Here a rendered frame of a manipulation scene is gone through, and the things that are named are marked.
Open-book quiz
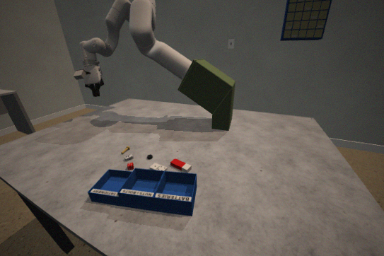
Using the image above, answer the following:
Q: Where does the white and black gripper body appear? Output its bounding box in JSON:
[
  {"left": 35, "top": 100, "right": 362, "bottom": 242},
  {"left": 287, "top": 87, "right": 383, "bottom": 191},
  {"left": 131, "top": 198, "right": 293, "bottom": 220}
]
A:
[{"left": 83, "top": 64, "right": 104, "bottom": 85}]

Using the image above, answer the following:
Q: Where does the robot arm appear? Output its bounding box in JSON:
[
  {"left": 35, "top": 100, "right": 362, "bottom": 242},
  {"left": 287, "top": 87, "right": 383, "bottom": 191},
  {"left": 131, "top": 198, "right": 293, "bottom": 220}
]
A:
[{"left": 79, "top": 0, "right": 192, "bottom": 80}]

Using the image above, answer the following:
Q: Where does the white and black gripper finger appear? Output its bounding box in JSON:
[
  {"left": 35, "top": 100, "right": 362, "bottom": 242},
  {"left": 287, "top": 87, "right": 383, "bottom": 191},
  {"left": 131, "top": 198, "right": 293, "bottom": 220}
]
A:
[
  {"left": 95, "top": 79, "right": 104, "bottom": 96},
  {"left": 85, "top": 84, "right": 97, "bottom": 97}
]

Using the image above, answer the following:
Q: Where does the white domino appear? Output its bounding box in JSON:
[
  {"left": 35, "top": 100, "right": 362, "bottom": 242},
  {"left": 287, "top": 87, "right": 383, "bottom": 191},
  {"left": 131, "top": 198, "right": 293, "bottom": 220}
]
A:
[{"left": 149, "top": 163, "right": 168, "bottom": 171}]

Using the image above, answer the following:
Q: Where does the blue three-compartment bin tray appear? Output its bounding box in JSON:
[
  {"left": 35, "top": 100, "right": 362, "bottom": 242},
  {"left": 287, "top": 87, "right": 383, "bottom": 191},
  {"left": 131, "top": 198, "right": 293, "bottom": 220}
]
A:
[{"left": 88, "top": 168, "right": 197, "bottom": 216}]

